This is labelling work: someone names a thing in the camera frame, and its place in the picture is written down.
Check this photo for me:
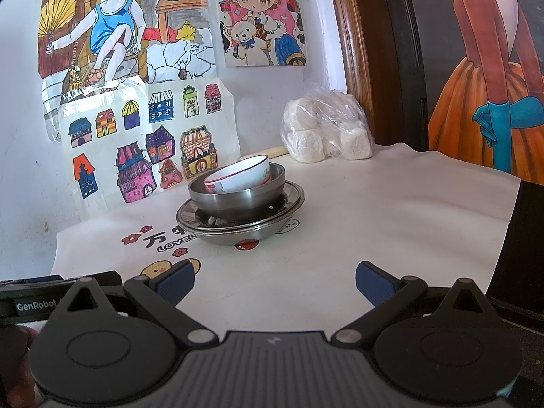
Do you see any child with fan drawing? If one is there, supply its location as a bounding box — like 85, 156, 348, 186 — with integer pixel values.
37, 0, 218, 94

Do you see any houses drawing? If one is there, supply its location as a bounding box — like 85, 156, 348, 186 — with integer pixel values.
55, 77, 242, 215

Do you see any black frame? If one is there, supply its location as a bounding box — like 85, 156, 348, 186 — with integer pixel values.
361, 0, 432, 151

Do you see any black furniture panel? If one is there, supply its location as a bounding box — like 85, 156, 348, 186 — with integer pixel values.
484, 181, 544, 319

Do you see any small steel plate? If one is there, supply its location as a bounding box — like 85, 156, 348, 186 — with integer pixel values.
176, 181, 307, 232

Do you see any medium steel plate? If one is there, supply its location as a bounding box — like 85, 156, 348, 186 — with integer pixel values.
187, 215, 300, 239

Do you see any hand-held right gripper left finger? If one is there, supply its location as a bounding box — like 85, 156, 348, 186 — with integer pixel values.
62, 260, 219, 347

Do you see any large steel plate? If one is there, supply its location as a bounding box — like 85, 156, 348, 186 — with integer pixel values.
200, 225, 281, 248

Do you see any person's left hand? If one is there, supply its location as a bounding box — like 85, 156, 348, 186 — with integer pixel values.
0, 325, 41, 408

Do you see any white printed tablecloth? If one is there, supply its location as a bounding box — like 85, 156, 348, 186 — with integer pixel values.
51, 142, 521, 336

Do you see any wooden frame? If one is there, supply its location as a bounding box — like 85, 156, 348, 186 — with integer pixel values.
325, 0, 375, 124

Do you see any girl with bear drawing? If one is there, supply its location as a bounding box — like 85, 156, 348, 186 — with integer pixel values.
217, 0, 307, 69

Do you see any orange dress woman painting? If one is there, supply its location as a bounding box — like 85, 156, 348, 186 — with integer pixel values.
427, 0, 544, 181

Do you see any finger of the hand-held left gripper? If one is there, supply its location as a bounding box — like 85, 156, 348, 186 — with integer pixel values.
0, 275, 64, 286
91, 269, 125, 295

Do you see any plastic bag of white rolls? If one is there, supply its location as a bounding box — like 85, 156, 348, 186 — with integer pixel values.
280, 87, 375, 164

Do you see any steel bowl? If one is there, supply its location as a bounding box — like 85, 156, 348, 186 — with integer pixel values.
188, 162, 286, 222

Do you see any white red-rimmed bowl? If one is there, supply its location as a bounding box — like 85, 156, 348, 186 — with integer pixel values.
212, 155, 271, 179
203, 169, 271, 195

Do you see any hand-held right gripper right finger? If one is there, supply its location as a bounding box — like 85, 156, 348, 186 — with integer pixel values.
329, 260, 487, 347

